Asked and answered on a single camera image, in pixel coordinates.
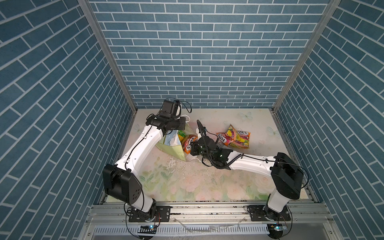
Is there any orange white snack packet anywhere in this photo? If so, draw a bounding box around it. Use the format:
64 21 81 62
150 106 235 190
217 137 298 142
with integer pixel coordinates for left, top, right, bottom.
181 135 198 154

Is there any pink yellow Fox's candy bag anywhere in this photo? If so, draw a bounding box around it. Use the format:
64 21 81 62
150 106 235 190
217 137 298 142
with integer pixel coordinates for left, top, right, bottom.
217 125 239 146

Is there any pastel printed paper bag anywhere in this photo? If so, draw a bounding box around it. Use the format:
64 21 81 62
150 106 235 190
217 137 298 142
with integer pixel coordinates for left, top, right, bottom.
156 115 199 162

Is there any green snack packet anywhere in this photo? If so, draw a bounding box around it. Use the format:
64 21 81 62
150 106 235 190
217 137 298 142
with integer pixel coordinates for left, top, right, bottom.
178 130 187 142

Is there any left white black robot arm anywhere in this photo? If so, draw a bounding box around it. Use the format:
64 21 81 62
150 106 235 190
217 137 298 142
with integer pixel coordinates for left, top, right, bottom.
102 100 186 220

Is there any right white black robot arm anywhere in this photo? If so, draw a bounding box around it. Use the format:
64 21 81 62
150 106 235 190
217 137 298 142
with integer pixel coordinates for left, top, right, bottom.
191 136 306 221

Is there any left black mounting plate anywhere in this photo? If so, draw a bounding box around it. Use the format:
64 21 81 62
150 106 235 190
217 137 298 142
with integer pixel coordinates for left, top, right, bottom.
127 206 171 223

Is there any black mounting plate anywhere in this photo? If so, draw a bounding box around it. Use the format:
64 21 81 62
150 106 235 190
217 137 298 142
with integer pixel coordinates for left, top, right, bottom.
247 205 292 222
127 206 171 223

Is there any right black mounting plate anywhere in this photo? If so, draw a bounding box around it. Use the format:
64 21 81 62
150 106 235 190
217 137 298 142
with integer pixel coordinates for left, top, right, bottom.
247 205 292 222

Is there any white slotted cable duct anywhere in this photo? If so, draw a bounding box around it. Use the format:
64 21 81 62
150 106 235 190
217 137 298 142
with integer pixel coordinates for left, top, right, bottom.
93 224 270 237

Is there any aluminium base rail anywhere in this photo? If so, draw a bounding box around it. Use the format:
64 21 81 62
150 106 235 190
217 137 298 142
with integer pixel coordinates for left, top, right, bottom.
80 201 342 240

